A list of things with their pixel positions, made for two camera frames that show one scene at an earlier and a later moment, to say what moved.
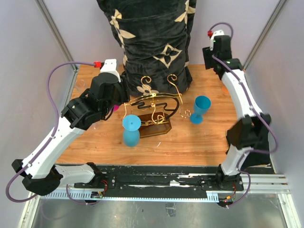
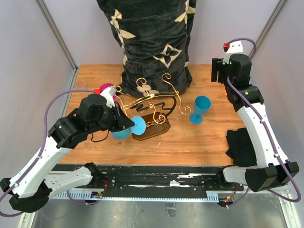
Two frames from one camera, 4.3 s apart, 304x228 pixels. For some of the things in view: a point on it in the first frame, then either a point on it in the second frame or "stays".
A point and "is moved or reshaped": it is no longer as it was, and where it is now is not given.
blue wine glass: (202, 103) stays
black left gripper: (123, 87) → (123, 122)
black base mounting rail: (157, 178) stays
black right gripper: (207, 53) → (217, 65)
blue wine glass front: (131, 125) is moved or reshaped
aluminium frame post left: (43, 8) stays
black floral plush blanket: (155, 37) stays
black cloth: (254, 138) stays
